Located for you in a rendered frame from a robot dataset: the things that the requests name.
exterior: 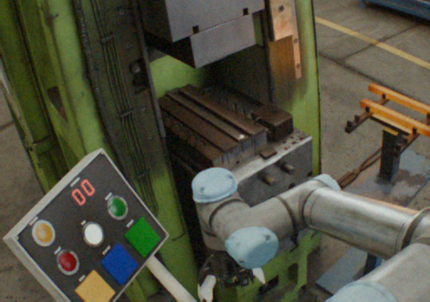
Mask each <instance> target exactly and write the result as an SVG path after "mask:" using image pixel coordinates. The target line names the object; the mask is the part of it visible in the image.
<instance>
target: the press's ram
mask: <svg viewBox="0 0 430 302"><path fill-rule="evenodd" d="M137 2H138V4H137V5H138V8H139V16H140V20H141V23H142V26H143V27H142V30H144V31H146V32H147V31H148V32H150V33H152V34H154V35H157V36H160V37H162V38H164V39H167V40H169V41H170V42H172V43H174V42H176V41H177V40H179V39H182V38H185V37H186V36H189V35H191V34H193V32H192V30H193V31H196V32H202V31H204V30H206V29H210V28H212V27H214V26H217V25H219V24H221V23H225V22H227V21H229V20H234V19H236V18H239V17H241V16H243V13H246V14H250V13H253V12H256V11H258V10H262V9H265V0H137Z"/></svg>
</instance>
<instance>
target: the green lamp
mask: <svg viewBox="0 0 430 302"><path fill-rule="evenodd" d="M110 209H111V212H112V213H113V214H114V215H115V216H117V217H121V216H123V215H124V214H125V210H126V207H125V204H124V203H123V201H122V200H120V199H113V200H112V202H111V205H110Z"/></svg>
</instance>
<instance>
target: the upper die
mask: <svg viewBox="0 0 430 302"><path fill-rule="evenodd" d="M192 32H193V34H191V35H189V36H186V37H185V38H182V39H179V40H177V41H176V42H174V43H172V42H170V41H169V40H167V39H164V38H162V37H160V36H157V35H154V34H152V33H150V32H148V31H147V32H146V31H144V30H143V34H144V39H145V44H146V45H149V46H150V47H152V48H154V49H157V50H158V51H160V52H162V53H163V54H167V55H169V56H171V57H173V58H175V59H177V60H179V61H180V62H182V63H184V64H186V65H189V66H190V67H192V68H194V69H198V68H200V67H202V66H204V65H208V64H210V63H212V62H214V61H216V60H219V59H221V58H223V57H226V56H228V55H231V54H233V53H235V52H237V51H240V50H242V49H244V48H247V47H249V46H250V45H252V44H255V41H254V25H253V17H252V16H251V13H250V14H246V13H243V16H241V17H239V18H236V19H234V20H229V21H227V22H225V23H221V24H219V25H217V26H214V27H212V28H210V29H206V30H204V31H202V32H196V31H193V30H192Z"/></svg>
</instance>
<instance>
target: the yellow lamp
mask: <svg viewBox="0 0 430 302"><path fill-rule="evenodd" d="M52 235H53V232H52V230H51V228H50V227H49V226H48V225H46V224H43V223H40V224H39V225H38V226H37V227H36V228H35V236H36V238H37V239H38V240H39V241H40V242H42V243H47V242H50V240H51V239H52Z"/></svg>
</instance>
